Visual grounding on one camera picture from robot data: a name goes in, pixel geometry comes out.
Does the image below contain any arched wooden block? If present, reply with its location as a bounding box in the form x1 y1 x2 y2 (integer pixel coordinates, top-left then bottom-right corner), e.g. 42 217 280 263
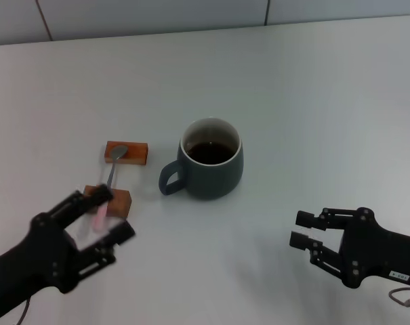
84 184 133 219

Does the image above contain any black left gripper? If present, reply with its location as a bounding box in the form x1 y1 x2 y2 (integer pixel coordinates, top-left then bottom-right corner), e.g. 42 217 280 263
0 184 137 322

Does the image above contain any flat wooden block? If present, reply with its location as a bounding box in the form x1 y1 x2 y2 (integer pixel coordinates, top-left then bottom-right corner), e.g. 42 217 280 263
104 141 149 166

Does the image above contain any dark coffee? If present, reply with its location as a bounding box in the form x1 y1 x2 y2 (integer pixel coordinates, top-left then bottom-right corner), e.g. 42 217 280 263
186 142 239 166

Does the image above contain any grey ceramic cup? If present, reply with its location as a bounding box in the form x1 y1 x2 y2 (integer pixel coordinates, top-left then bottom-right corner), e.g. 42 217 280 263
158 116 245 200

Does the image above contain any pink handled metal spoon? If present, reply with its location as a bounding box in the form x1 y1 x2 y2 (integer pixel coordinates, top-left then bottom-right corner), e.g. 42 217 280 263
91 144 129 233

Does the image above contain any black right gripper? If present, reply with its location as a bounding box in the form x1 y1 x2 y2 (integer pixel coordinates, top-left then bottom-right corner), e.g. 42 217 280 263
288 207 410 289

